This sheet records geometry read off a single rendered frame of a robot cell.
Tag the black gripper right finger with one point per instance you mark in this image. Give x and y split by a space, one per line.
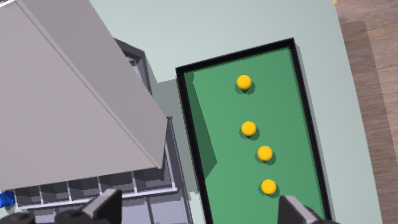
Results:
291 211

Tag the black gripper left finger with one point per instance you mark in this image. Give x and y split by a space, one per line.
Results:
106 209

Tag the yellow ball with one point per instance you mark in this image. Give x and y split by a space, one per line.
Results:
244 82
265 153
248 128
268 186

